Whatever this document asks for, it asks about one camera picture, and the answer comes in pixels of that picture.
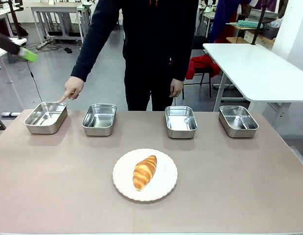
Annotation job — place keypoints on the steel rectangular container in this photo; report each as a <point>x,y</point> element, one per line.
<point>180,120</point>
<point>100,121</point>
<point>239,122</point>
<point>43,117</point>

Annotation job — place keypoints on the person's left forearm dark sleeve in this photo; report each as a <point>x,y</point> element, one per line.
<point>183,61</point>

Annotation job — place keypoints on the person's right forearm dark sleeve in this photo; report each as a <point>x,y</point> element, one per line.
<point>86,58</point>

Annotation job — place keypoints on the red cloth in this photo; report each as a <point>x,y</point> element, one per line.
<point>200,64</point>

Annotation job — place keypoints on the wooden bench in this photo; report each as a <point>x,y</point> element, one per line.
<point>235,40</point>

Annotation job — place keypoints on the white power strip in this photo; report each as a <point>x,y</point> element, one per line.
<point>41,45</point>

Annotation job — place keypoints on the black chair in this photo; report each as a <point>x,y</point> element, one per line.
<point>199,44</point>

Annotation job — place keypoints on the black foot pedal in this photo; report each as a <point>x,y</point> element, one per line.
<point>67,50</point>

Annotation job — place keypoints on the black stand pole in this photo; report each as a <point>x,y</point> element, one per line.
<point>15,22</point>

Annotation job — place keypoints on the white scalloped plate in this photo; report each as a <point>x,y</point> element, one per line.
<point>163,182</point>

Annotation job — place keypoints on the large white table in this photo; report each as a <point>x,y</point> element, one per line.
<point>251,68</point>

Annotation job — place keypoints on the grey metal workbench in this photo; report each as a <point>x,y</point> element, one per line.
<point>55,8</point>

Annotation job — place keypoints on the person's right hand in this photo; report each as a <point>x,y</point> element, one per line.
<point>74,86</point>

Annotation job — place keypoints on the person in blue coat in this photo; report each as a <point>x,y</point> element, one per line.
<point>222,19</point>

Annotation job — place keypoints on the person's left hand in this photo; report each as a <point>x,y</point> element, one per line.
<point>177,88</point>

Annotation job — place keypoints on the grey storage bin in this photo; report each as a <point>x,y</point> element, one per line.
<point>270,31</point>

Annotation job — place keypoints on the teal tray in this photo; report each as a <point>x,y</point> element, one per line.
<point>249,24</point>

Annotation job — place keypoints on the person in dark clothes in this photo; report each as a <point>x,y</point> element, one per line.
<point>153,49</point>

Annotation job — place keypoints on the black clamped pole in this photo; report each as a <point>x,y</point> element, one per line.
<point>257,29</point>

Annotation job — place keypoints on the grey floor power strip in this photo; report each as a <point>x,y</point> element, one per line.
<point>10,114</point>

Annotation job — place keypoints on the golden croissant bread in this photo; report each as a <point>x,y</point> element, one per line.
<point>144,172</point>

